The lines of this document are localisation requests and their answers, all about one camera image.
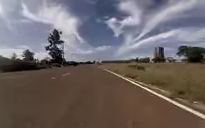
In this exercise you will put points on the reddish-brown asphalt road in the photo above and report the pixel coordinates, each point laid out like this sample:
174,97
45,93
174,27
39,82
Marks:
90,100

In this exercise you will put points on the tall dark tree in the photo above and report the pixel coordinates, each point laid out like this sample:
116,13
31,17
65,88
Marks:
55,46

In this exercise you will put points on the tall grey building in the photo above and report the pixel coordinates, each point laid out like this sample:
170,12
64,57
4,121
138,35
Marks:
159,52

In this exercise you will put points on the small dark tree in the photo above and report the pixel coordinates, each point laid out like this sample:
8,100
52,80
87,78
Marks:
27,55

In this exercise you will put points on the dry grass field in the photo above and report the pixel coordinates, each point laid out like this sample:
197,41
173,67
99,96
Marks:
176,78

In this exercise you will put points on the row of dark bushes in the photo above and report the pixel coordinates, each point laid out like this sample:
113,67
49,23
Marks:
20,66

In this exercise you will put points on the broad green tree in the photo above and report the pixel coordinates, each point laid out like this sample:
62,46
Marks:
195,53

